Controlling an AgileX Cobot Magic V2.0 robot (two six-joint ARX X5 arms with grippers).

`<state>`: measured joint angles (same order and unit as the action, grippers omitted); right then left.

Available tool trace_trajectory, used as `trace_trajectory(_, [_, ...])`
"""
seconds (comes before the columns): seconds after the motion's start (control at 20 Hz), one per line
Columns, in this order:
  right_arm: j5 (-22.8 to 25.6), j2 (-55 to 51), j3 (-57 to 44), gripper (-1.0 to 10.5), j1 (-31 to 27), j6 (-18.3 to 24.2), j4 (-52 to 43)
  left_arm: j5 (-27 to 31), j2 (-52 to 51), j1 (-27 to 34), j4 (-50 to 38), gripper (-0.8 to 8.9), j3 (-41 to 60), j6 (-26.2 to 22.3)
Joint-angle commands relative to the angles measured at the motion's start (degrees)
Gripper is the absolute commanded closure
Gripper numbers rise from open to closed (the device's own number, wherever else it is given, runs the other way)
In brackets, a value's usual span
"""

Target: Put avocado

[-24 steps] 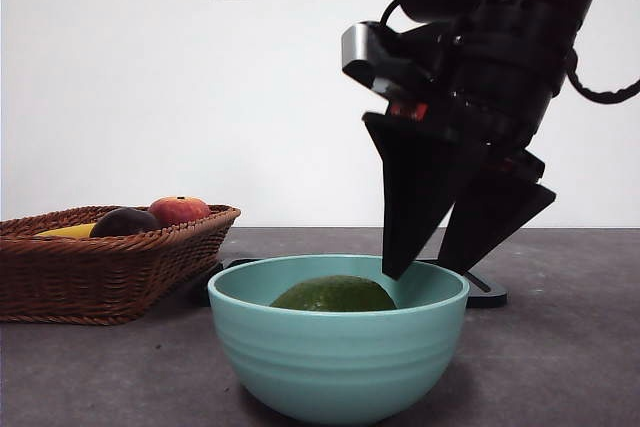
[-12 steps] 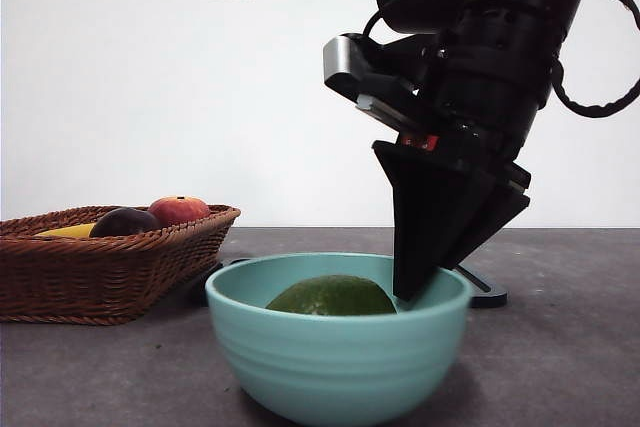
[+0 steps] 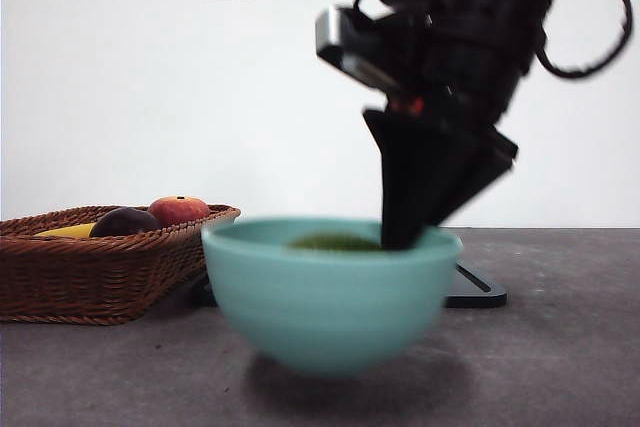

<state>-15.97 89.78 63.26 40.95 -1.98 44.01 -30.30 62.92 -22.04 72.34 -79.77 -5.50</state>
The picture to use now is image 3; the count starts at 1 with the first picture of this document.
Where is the green avocado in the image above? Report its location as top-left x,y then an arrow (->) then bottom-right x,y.
287,230 -> 384,252

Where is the teal bowl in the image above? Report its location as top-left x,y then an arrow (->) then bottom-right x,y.
201,216 -> 464,378

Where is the black tray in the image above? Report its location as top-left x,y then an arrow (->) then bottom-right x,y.
187,261 -> 509,309

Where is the red yellow apple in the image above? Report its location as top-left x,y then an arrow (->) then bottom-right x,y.
148,195 -> 211,228

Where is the dark red plum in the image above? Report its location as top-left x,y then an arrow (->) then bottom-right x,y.
89,206 -> 161,238

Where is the brown wicker basket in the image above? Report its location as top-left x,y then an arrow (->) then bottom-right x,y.
0,204 -> 242,326

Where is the yellow banana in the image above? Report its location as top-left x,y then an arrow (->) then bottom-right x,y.
34,222 -> 96,239

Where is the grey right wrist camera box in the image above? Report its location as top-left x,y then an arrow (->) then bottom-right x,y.
314,5 -> 402,92

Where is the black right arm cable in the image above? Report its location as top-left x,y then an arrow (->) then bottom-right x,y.
537,0 -> 633,81

